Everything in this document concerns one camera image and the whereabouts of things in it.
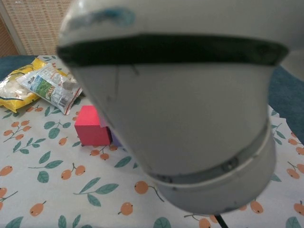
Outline red foam cube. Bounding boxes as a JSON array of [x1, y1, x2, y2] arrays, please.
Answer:
[[74, 105, 112, 146]]

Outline purple foam cube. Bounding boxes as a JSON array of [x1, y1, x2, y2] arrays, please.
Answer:
[[110, 133, 124, 147]]

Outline white green snack bag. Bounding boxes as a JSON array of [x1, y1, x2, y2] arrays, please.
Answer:
[[16, 63, 83, 116]]

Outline floral tablecloth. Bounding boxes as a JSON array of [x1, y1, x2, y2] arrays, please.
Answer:
[[0, 54, 304, 228]]

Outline yellow snack bag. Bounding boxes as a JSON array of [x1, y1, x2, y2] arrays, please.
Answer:
[[0, 58, 50, 114]]

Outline woven folding screen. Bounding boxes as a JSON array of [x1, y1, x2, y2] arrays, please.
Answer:
[[0, 0, 72, 57]]

